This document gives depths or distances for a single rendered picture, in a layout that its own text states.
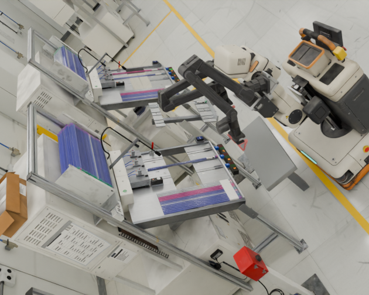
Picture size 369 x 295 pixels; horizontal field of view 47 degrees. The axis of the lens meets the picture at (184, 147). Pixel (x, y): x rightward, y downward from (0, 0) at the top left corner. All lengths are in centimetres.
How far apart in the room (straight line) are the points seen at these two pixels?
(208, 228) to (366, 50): 203
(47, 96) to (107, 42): 378
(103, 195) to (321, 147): 158
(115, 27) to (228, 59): 494
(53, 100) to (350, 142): 230
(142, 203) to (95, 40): 488
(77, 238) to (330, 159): 174
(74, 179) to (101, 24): 498
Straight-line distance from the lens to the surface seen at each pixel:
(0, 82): 570
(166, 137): 402
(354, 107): 287
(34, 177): 222
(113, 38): 731
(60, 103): 369
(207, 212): 266
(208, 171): 294
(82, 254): 266
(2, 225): 245
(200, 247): 296
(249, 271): 248
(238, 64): 246
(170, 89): 268
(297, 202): 343
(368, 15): 425
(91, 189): 248
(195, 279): 311
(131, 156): 298
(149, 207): 267
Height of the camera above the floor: 267
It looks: 35 degrees down
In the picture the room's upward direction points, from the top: 54 degrees counter-clockwise
